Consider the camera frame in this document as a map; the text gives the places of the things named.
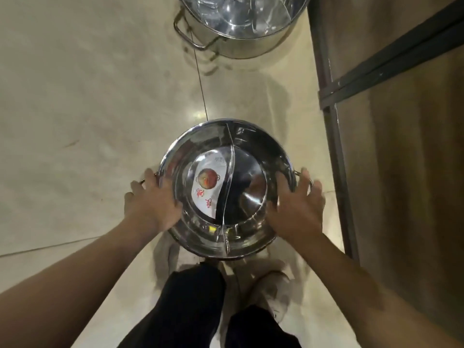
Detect steel pot with glass lid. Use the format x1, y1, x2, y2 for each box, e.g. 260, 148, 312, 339
173, 0, 313, 60

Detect person's left forearm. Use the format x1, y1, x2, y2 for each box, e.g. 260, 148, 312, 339
0, 217, 160, 348

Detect beige tiled floor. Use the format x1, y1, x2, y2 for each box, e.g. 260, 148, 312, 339
0, 0, 360, 348

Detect person's black trousers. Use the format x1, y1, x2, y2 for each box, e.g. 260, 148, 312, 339
117, 262, 302, 348

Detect divided steel hotpot with label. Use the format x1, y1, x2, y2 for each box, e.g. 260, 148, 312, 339
139, 118, 314, 260

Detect person's white right shoe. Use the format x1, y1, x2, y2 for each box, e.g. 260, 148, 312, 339
250, 270, 292, 323

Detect person's right hand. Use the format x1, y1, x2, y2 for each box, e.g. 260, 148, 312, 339
265, 167, 326, 243

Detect person's right forearm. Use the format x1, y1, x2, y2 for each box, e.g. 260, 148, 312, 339
293, 232, 464, 348

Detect person's left hand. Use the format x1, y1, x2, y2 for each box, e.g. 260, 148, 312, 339
124, 167, 184, 236

